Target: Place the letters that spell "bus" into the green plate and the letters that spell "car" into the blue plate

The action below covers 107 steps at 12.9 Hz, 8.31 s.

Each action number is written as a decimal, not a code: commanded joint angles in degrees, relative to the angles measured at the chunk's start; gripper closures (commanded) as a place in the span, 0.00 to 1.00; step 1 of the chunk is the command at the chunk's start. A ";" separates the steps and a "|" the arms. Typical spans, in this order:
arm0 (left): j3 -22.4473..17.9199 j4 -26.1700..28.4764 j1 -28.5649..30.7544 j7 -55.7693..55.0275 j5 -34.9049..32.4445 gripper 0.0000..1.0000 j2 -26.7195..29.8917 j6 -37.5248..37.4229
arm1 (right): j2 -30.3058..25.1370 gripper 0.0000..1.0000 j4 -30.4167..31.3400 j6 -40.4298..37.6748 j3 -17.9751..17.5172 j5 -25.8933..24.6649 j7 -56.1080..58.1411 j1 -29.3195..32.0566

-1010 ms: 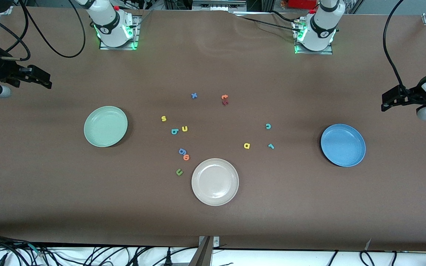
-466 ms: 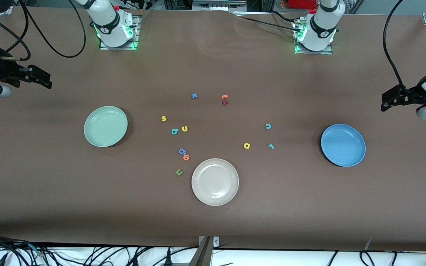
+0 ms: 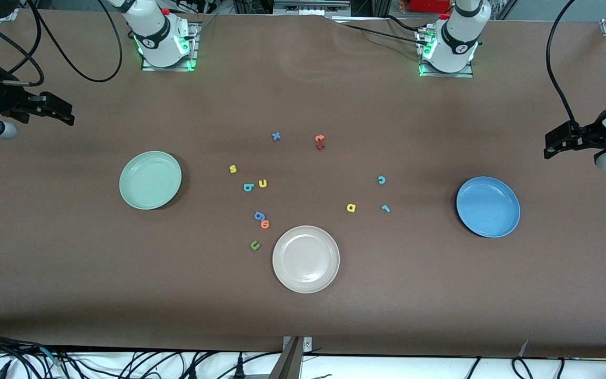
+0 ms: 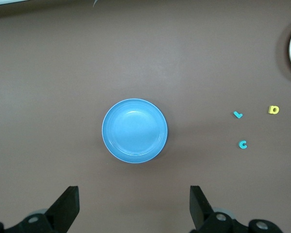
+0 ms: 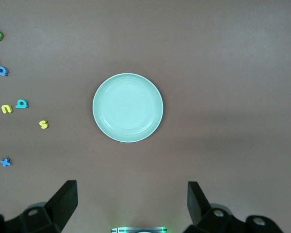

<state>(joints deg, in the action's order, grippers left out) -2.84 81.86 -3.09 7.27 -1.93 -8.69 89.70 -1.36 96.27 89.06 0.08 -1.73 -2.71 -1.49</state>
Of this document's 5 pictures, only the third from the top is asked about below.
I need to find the grey metal box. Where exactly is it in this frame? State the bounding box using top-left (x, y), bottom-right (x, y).
top-left (273, 0), bottom-right (351, 15)

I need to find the blue plate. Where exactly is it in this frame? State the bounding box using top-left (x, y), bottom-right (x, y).
top-left (456, 176), bottom-right (521, 238)

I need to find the black base cable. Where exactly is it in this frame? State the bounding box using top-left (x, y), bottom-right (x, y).
top-left (385, 15), bottom-right (422, 32)
top-left (335, 20), bottom-right (425, 45)

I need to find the red background object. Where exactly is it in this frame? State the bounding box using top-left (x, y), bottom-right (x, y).
top-left (408, 0), bottom-right (453, 14)

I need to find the aluminium profile post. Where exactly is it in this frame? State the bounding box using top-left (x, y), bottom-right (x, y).
top-left (268, 337), bottom-right (304, 379)

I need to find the beige plate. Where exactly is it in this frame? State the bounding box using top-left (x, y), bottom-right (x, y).
top-left (272, 225), bottom-right (341, 294)

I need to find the green plate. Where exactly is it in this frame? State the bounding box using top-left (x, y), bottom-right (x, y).
top-left (119, 151), bottom-right (183, 211)

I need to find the small metal bracket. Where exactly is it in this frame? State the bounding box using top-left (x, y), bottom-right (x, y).
top-left (282, 337), bottom-right (313, 352)

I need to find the teal floor cable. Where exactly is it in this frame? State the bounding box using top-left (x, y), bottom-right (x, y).
top-left (40, 346), bottom-right (64, 366)

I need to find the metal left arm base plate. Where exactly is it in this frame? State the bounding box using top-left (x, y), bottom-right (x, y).
top-left (418, 26), bottom-right (474, 78)

